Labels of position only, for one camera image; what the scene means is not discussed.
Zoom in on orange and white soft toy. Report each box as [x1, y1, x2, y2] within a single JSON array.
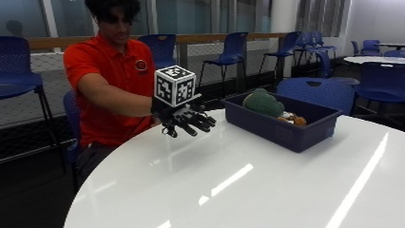
[[276, 111, 309, 127]]

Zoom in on the person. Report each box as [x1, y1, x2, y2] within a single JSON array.
[[62, 0, 164, 188]]

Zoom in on white round table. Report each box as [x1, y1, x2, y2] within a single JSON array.
[[342, 55, 405, 66]]

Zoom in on green soft toy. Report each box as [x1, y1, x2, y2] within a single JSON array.
[[241, 87, 286, 119]]

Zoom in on white marker cube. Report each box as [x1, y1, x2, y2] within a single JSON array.
[[153, 65, 202, 108]]

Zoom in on blue chair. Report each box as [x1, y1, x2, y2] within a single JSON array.
[[292, 30, 340, 65], [137, 33, 178, 70], [257, 30, 302, 80], [313, 48, 361, 86], [350, 39, 382, 57], [0, 35, 61, 150], [276, 77, 357, 117], [353, 62, 405, 122], [197, 31, 250, 93]]

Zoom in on dark blue plastic bin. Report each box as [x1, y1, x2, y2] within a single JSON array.
[[220, 90, 344, 154]]

